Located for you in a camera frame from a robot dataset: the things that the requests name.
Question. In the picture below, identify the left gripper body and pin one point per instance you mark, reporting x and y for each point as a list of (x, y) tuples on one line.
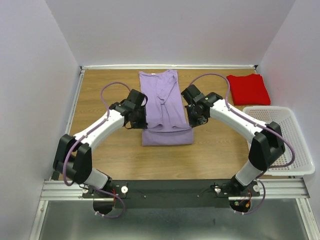
[(139, 121)]

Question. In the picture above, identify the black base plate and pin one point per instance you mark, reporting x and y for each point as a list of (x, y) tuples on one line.
[(188, 193)]

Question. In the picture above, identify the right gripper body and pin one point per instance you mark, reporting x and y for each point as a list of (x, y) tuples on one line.
[(194, 118)]

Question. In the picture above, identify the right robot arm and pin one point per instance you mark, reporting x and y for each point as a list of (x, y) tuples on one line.
[(266, 140)]

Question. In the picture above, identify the white plastic basket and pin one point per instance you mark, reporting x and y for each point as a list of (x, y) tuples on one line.
[(291, 131)]

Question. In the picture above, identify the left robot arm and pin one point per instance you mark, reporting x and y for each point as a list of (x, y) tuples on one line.
[(73, 157)]

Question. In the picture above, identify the purple t-shirt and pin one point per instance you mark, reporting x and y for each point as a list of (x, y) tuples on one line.
[(165, 114)]

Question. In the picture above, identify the aluminium frame rail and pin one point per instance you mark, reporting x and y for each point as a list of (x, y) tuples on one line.
[(57, 190)]

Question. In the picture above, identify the folded red t-shirt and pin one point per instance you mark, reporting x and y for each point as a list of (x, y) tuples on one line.
[(248, 90)]

